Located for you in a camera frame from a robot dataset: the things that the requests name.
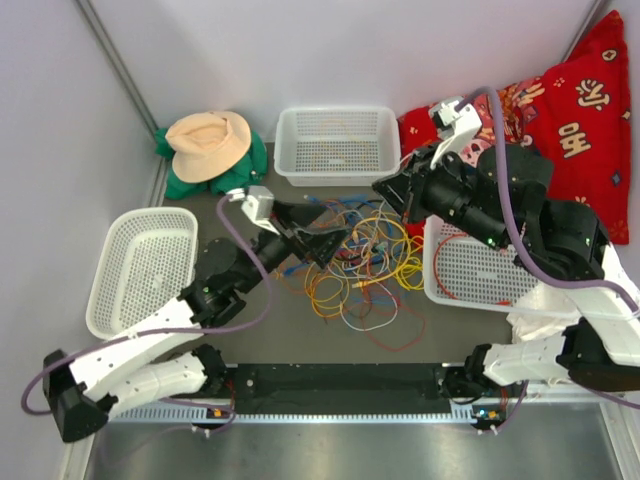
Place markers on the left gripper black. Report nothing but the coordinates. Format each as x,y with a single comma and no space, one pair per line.
320,247

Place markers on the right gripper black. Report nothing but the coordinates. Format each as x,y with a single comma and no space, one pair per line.
401,187

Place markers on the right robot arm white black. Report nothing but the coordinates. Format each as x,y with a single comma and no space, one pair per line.
502,202

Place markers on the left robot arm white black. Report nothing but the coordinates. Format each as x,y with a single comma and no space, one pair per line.
87,389

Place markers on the white basket back centre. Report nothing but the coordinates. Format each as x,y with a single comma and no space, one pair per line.
336,146

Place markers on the white basket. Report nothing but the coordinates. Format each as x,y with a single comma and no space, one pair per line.
336,146
460,271
148,257

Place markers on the green cloth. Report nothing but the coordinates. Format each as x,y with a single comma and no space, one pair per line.
250,170

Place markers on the white basket right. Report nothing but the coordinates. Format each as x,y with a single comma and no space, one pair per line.
460,271

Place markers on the peach bucket hat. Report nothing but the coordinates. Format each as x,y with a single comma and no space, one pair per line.
208,144

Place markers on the black base bar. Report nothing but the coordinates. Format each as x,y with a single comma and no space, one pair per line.
340,388

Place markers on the white basket left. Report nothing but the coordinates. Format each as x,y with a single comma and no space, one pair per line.
148,257

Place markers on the white cloth right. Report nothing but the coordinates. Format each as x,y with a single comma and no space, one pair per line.
528,327

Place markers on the red printed pillow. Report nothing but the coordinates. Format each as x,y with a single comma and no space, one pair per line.
577,114

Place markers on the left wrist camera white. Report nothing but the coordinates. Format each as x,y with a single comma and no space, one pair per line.
256,204

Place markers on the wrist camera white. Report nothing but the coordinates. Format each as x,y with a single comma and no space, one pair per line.
256,204
457,122

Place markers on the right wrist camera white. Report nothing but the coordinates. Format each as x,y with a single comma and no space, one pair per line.
457,122

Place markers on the white slotted cable duct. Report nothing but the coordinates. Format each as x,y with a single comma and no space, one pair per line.
159,412

